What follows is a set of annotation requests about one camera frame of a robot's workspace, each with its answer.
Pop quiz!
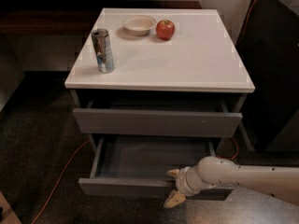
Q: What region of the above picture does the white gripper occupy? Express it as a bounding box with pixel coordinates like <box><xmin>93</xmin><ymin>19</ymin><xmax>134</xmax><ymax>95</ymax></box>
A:
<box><xmin>164</xmin><ymin>167</ymin><xmax>207</xmax><ymax>209</ymax></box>

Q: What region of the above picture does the grey drawer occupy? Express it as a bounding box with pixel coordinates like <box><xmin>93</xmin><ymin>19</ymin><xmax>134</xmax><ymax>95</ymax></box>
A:
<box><xmin>74</xmin><ymin>98</ymin><xmax>242</xmax><ymax>138</ymax></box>
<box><xmin>78</xmin><ymin>135</ymin><xmax>235</xmax><ymax>202</ymax></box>

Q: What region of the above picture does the silver blue redbull can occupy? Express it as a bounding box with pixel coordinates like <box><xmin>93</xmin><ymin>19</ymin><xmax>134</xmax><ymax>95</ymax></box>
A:
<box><xmin>92</xmin><ymin>29</ymin><xmax>114</xmax><ymax>74</ymax></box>

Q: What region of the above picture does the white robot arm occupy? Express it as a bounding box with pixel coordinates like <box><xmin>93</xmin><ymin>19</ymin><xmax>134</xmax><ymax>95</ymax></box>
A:
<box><xmin>164</xmin><ymin>156</ymin><xmax>299</xmax><ymax>208</ymax></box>

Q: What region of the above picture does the grey top drawer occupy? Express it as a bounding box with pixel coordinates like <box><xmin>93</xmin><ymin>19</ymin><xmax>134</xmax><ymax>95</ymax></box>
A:
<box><xmin>74</xmin><ymin>98</ymin><xmax>242</xmax><ymax>138</ymax></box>

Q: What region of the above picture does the white top grey drawer cabinet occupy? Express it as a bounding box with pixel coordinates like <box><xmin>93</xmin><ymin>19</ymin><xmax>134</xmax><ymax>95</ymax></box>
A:
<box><xmin>64</xmin><ymin>7</ymin><xmax>256</xmax><ymax>154</ymax></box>

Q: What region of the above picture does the red apple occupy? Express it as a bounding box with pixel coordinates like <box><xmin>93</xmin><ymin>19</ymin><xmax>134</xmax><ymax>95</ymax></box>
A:
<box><xmin>156</xmin><ymin>20</ymin><xmax>175</xmax><ymax>40</ymax></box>

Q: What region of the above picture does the white paper bowl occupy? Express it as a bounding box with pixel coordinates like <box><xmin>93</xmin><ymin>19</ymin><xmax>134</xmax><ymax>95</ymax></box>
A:
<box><xmin>121</xmin><ymin>15</ymin><xmax>156</xmax><ymax>36</ymax></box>

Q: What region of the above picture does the black cabinet on right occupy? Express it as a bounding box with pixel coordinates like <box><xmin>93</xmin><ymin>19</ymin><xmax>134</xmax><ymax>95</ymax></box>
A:
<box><xmin>236</xmin><ymin>0</ymin><xmax>299</xmax><ymax>152</ymax></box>

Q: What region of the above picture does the dark wooden bench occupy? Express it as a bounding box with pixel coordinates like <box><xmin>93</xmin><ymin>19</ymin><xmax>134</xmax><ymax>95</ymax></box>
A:
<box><xmin>0</xmin><ymin>0</ymin><xmax>202</xmax><ymax>35</ymax></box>

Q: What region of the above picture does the orange power cable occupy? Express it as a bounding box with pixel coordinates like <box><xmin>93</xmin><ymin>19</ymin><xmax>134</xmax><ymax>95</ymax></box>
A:
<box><xmin>30</xmin><ymin>0</ymin><xmax>299</xmax><ymax>224</ymax></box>

